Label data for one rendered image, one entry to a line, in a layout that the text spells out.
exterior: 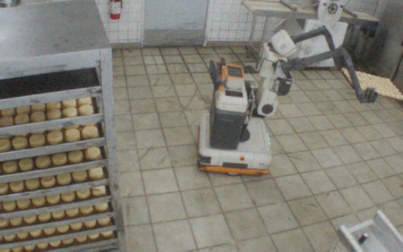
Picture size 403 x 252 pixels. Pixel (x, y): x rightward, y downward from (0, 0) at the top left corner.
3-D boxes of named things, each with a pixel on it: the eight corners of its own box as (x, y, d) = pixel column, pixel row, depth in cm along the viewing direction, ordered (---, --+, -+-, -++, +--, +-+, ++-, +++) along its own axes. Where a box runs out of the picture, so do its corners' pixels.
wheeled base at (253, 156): (196, 172, 297) (198, 151, 283) (198, 129, 349) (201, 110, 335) (268, 178, 301) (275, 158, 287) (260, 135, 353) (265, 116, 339)
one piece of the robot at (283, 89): (271, 94, 270) (278, 72, 258) (267, 79, 293) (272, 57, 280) (290, 97, 271) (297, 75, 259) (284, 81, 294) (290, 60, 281)
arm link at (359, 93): (340, 55, 243) (344, 59, 233) (346, 52, 241) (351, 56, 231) (356, 100, 258) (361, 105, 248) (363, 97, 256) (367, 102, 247)
